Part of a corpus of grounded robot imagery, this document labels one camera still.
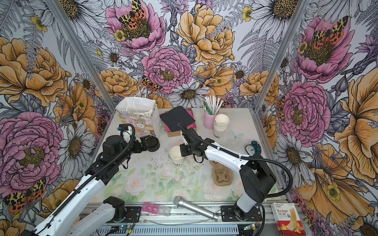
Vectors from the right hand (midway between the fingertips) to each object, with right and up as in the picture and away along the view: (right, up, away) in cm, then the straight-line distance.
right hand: (183, 152), depth 86 cm
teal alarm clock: (+43, +2, +6) cm, 43 cm away
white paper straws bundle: (+20, +30, +17) cm, 40 cm away
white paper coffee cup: (-4, -1, 0) cm, 5 cm away
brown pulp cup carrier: (+22, -13, -1) cm, 26 cm away
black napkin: (-10, +21, +26) cm, 35 cm away
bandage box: (+50, -29, -15) cm, 60 cm away
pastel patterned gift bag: (-23, +22, -1) cm, 32 cm away
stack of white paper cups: (+23, +18, +9) cm, 31 cm away
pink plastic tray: (-13, -26, -11) cm, 31 cm away
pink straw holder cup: (+16, +18, +18) cm, 31 cm away
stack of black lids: (-20, +4, +9) cm, 22 cm away
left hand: (-20, +7, -8) cm, 23 cm away
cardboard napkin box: (-6, +9, +19) cm, 22 cm away
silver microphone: (-2, -22, -11) cm, 25 cm away
